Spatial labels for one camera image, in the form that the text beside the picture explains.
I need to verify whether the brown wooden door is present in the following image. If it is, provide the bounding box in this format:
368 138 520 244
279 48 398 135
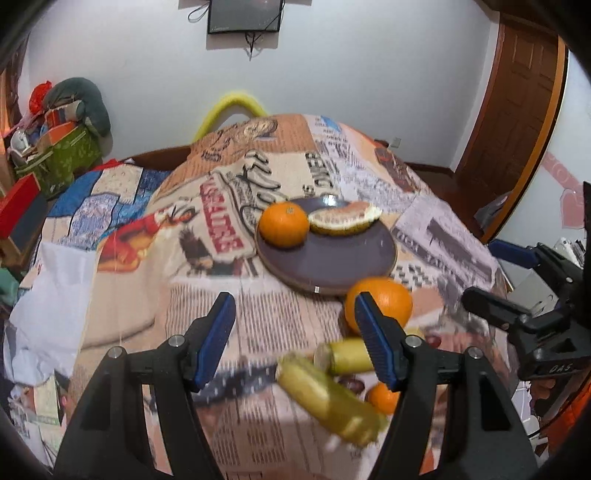
454 15 567 241

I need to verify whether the dark red grape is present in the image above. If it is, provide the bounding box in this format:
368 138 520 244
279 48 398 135
338 376 366 396

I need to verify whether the sugarcane piece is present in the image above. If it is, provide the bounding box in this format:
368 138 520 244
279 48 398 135
276 353 389 447
312 338 374 376

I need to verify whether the dark purple plate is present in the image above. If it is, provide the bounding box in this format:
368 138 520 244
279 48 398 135
256 195 398 296

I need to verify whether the blue patchwork quilt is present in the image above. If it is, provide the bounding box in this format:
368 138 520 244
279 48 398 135
41 163 169 251

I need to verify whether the orange with sticker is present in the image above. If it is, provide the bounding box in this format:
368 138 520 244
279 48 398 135
344 277 413 335

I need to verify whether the sugarcane piece front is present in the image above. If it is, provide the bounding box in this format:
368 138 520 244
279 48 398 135
276 353 389 447

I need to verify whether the small black monitor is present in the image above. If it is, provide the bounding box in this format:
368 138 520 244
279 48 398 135
207 0 283 34

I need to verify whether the orange without sticker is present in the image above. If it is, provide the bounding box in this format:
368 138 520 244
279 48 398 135
257 202 310 249

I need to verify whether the red box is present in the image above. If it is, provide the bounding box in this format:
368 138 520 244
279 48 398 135
0 174 41 239

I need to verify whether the yellow foam chair back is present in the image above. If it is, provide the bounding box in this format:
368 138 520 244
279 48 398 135
192 91 269 142

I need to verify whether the small mandarin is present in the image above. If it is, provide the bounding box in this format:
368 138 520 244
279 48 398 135
365 382 400 416

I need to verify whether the pomelo segment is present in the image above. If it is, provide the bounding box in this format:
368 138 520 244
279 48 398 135
308 201 383 236

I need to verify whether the white wardrobe sliding door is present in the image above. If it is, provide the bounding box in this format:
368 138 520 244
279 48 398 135
497 53 590 247

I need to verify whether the grey plush toy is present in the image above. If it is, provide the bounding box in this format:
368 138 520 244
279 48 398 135
42 77 111 137

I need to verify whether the green storage box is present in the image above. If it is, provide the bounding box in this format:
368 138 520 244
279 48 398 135
15 126 102 199

